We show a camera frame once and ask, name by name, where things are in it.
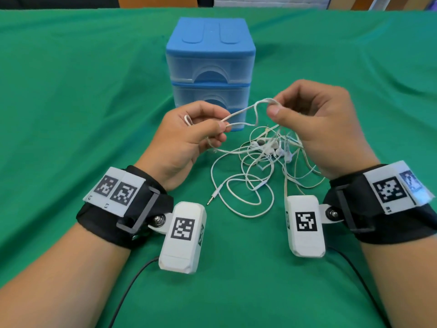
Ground person's left hand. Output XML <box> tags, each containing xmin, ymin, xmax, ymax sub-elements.
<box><xmin>134</xmin><ymin>100</ymin><xmax>232</xmax><ymax>192</ymax></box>

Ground person's right hand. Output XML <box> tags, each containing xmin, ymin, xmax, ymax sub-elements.
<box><xmin>266</xmin><ymin>79</ymin><xmax>381</xmax><ymax>180</ymax></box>

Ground white earphone cables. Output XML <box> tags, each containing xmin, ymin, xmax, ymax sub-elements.
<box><xmin>183</xmin><ymin>98</ymin><xmax>294</xmax><ymax>218</ymax></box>

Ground cream beige earphones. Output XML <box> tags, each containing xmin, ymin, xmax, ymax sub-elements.
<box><xmin>256</xmin><ymin>124</ymin><xmax>327</xmax><ymax>199</ymax></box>

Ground blue plastic mini drawer unit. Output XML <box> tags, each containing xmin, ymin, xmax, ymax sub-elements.
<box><xmin>165</xmin><ymin>16</ymin><xmax>257</xmax><ymax>132</ymax></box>

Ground person's right forearm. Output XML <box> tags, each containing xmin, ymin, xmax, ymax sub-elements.
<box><xmin>361</xmin><ymin>232</ymin><xmax>437</xmax><ymax>328</ymax></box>

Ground person's left forearm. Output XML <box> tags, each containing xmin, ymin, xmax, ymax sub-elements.
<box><xmin>0</xmin><ymin>223</ymin><xmax>132</xmax><ymax>328</ymax></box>

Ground white left marker tag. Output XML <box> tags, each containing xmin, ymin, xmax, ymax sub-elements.
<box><xmin>83</xmin><ymin>167</ymin><xmax>147</xmax><ymax>217</ymax></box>

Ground white marker tag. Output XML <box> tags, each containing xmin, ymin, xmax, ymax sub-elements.
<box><xmin>83</xmin><ymin>167</ymin><xmax>147</xmax><ymax>217</ymax></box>
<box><xmin>363</xmin><ymin>160</ymin><xmax>436</xmax><ymax>215</ymax></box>

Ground white right marker tag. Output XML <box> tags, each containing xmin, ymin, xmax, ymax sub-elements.
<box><xmin>363</xmin><ymin>160</ymin><xmax>436</xmax><ymax>215</ymax></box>

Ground green tablecloth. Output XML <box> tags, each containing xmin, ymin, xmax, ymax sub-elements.
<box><xmin>0</xmin><ymin>7</ymin><xmax>437</xmax><ymax>328</ymax></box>

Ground tan wooden board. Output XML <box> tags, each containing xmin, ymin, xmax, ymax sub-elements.
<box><xmin>386</xmin><ymin>0</ymin><xmax>437</xmax><ymax>10</ymax></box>
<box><xmin>327</xmin><ymin>0</ymin><xmax>357</xmax><ymax>10</ymax></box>

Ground wide orange wooden panel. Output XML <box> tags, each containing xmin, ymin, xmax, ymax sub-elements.
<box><xmin>117</xmin><ymin>0</ymin><xmax>198</xmax><ymax>9</ymax></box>

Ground black sofa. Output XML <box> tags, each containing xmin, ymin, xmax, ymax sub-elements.
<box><xmin>0</xmin><ymin>0</ymin><xmax>120</xmax><ymax>10</ymax></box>

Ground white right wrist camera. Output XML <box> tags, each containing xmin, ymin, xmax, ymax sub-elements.
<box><xmin>285</xmin><ymin>195</ymin><xmax>344</xmax><ymax>258</ymax></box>

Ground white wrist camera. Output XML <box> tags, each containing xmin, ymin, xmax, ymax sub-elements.
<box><xmin>147</xmin><ymin>201</ymin><xmax>208</xmax><ymax>274</ymax></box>
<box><xmin>285</xmin><ymin>195</ymin><xmax>344</xmax><ymax>258</ymax></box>

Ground black left wrist strap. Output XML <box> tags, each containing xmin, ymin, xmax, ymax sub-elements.
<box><xmin>76</xmin><ymin>165</ymin><xmax>175</xmax><ymax>250</ymax></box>

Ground black wrist strap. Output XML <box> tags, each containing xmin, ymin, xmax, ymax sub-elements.
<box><xmin>76</xmin><ymin>165</ymin><xmax>175</xmax><ymax>250</ymax></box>
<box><xmin>328</xmin><ymin>164</ymin><xmax>437</xmax><ymax>246</ymax></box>

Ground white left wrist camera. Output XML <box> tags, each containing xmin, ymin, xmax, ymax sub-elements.
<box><xmin>147</xmin><ymin>201</ymin><xmax>208</xmax><ymax>274</ymax></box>

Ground black right wrist strap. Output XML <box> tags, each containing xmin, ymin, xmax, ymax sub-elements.
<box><xmin>328</xmin><ymin>164</ymin><xmax>437</xmax><ymax>246</ymax></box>

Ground black left camera cable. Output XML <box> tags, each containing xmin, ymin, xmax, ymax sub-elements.
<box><xmin>108</xmin><ymin>256</ymin><xmax>160</xmax><ymax>328</ymax></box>

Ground black camera cable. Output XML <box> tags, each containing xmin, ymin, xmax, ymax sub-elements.
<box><xmin>326</xmin><ymin>247</ymin><xmax>391</xmax><ymax>328</ymax></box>
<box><xmin>108</xmin><ymin>256</ymin><xmax>160</xmax><ymax>328</ymax></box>

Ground black right camera cable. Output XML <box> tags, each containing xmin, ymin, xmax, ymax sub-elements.
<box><xmin>326</xmin><ymin>247</ymin><xmax>391</xmax><ymax>328</ymax></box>

